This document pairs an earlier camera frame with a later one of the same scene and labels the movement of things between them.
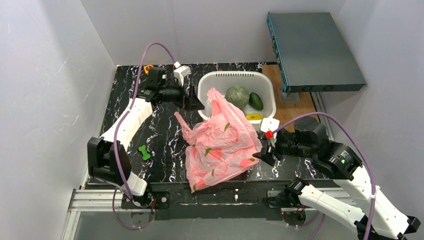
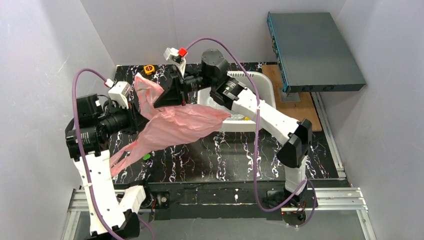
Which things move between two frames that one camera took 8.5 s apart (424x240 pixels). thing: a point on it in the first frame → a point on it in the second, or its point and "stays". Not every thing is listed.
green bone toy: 145,155 stays
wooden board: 286,112 stays
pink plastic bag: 218,146 → 166,125
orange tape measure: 146,68 stays
